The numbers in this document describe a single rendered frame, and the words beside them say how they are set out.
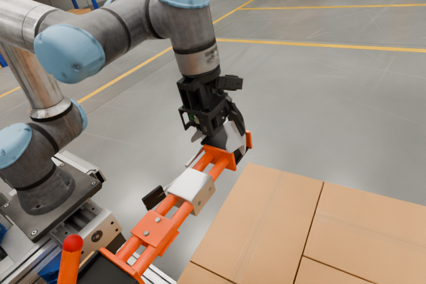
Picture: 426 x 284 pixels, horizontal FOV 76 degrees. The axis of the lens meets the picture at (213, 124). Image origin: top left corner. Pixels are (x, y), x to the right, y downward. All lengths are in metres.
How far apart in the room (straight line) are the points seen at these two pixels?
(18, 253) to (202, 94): 0.76
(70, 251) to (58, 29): 0.27
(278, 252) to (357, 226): 0.34
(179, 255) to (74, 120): 1.24
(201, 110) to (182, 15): 0.17
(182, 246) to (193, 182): 1.41
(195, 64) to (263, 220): 0.94
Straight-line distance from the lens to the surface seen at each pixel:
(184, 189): 0.53
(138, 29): 0.47
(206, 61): 0.46
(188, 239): 1.95
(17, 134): 0.87
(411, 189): 2.26
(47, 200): 0.92
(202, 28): 0.45
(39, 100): 0.87
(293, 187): 1.39
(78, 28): 0.41
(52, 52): 0.40
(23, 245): 1.05
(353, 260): 1.22
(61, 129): 0.90
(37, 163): 0.88
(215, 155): 0.59
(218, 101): 0.51
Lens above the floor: 1.60
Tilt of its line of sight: 35 degrees down
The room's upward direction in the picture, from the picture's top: 12 degrees counter-clockwise
